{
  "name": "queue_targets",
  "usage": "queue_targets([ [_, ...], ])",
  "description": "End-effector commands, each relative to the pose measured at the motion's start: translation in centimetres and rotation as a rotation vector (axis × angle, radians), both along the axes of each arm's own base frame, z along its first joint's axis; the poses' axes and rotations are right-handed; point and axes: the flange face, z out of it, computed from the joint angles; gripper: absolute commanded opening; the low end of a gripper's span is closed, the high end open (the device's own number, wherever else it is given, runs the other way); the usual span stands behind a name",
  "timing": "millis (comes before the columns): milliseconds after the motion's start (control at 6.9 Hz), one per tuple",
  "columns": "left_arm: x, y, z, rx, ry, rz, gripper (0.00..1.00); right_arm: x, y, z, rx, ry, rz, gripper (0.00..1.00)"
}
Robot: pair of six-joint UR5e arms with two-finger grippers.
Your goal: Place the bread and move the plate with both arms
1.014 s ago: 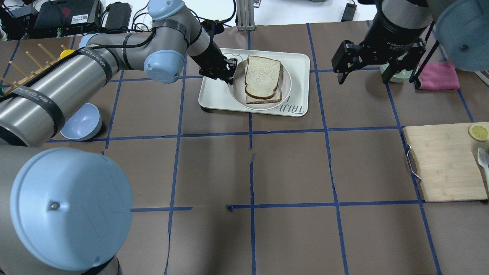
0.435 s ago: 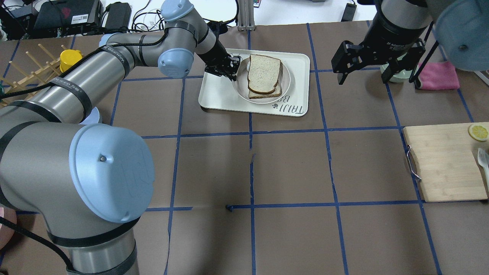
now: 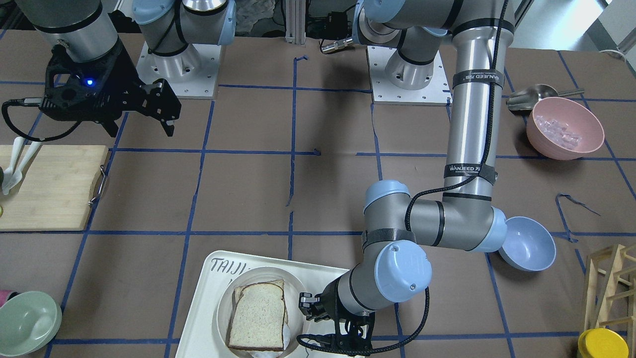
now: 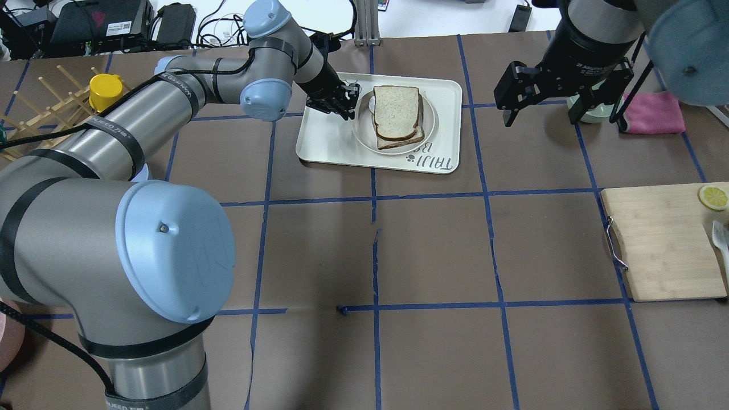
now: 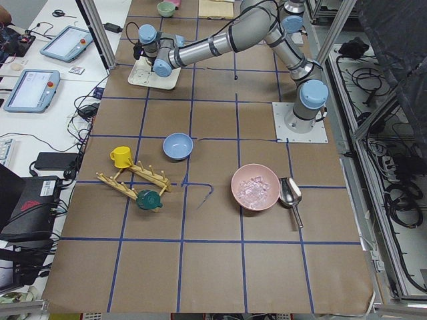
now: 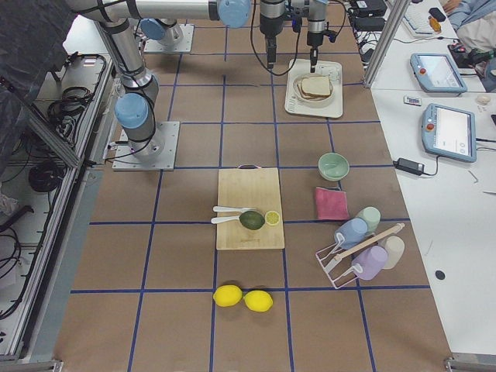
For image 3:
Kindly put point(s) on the metal scoop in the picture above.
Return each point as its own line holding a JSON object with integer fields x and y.
{"x": 526, "y": 99}

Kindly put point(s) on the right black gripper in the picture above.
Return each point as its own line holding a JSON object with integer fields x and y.
{"x": 120, "y": 85}

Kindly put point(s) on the yellow cup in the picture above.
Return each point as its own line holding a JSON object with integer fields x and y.
{"x": 601, "y": 343}

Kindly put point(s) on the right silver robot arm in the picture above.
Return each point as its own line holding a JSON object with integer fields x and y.
{"x": 172, "y": 29}

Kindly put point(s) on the bread slice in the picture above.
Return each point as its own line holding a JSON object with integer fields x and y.
{"x": 278, "y": 282}
{"x": 258, "y": 318}

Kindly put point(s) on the pink cloth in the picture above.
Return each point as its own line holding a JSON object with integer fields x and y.
{"x": 6, "y": 295}

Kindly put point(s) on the green bowl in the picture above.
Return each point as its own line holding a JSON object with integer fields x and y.
{"x": 28, "y": 322}

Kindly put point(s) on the bread slice on plate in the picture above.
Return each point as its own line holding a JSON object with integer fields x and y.
{"x": 278, "y": 282}

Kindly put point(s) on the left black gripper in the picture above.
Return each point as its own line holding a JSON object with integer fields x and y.
{"x": 329, "y": 297}

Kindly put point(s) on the white plastic spoon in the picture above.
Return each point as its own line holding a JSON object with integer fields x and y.
{"x": 13, "y": 175}

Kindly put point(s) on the cream bear tray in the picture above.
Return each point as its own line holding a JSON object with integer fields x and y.
{"x": 200, "y": 334}

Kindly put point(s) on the wooden cup rack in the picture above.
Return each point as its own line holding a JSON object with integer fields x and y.
{"x": 610, "y": 276}

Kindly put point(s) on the wooden cutting board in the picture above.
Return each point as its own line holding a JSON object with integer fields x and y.
{"x": 55, "y": 191}

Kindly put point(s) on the pink bowl with ice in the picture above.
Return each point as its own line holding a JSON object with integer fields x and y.
{"x": 563, "y": 129}

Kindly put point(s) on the blue bowl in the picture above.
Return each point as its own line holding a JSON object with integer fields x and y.
{"x": 528, "y": 245}

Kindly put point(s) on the white round plate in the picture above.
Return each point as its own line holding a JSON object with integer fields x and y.
{"x": 293, "y": 286}

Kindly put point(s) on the fried egg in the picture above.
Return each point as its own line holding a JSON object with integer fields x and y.
{"x": 271, "y": 353}

